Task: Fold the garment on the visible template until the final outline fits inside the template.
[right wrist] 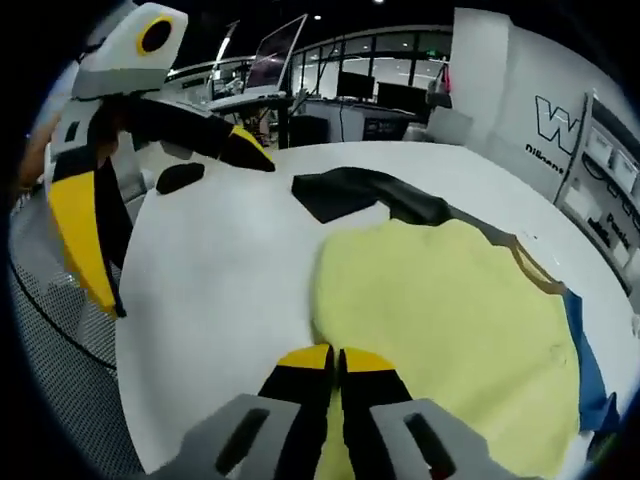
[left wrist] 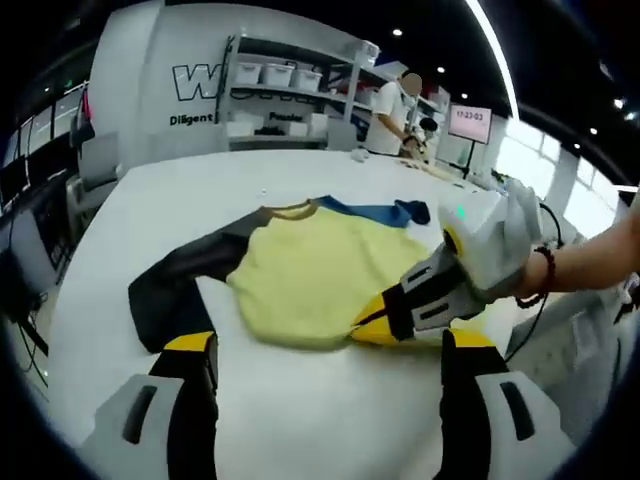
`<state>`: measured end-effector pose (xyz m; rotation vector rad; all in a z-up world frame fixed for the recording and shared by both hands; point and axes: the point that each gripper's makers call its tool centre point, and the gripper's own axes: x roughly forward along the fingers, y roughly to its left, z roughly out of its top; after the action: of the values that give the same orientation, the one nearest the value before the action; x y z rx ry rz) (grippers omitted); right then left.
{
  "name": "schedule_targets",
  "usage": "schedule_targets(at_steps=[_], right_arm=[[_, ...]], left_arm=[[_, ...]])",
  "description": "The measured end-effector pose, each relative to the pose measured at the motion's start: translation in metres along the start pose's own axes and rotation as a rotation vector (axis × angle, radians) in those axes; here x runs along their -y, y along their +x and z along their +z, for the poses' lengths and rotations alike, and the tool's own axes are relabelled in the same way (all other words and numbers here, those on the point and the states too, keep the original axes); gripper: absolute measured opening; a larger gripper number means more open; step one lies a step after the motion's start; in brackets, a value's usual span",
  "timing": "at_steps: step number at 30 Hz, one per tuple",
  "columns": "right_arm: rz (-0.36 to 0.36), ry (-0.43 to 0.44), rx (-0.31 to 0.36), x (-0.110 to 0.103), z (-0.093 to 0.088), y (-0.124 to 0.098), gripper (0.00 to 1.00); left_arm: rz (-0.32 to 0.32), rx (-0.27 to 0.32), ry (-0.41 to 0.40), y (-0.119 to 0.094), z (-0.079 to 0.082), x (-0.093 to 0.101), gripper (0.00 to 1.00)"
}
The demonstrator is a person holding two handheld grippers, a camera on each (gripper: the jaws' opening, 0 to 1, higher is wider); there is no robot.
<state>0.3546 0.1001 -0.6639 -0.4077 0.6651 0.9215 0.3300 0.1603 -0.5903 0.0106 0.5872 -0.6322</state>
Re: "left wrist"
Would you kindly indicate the person's right hand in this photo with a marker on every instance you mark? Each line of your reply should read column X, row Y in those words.
column 532, row 277

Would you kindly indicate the black screen stand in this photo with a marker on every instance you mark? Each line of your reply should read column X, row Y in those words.
column 470, row 160

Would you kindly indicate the black computer monitor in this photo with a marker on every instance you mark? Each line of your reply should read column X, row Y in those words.
column 46, row 167
column 12, row 182

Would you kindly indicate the grey metal shelf rack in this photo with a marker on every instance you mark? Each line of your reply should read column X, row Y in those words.
column 351, row 90

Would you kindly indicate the pink clock screen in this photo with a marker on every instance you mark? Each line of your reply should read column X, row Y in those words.
column 470, row 122

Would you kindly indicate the light grey chair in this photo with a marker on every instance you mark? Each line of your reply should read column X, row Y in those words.
column 102, row 160

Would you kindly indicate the yellow blue grey garment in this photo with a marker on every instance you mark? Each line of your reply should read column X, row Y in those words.
column 320, row 280

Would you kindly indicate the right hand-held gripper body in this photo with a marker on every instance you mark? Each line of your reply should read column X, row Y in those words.
column 495, row 240

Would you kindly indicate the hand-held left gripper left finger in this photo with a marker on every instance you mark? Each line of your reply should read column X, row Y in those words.
column 135, row 435

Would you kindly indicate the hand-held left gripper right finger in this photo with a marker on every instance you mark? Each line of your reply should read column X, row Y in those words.
column 525, row 435

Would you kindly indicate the grey chair by rack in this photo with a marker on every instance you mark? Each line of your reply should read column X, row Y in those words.
column 342, row 136

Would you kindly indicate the hanging grey pink bag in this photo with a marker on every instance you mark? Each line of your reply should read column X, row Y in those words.
column 82, row 127

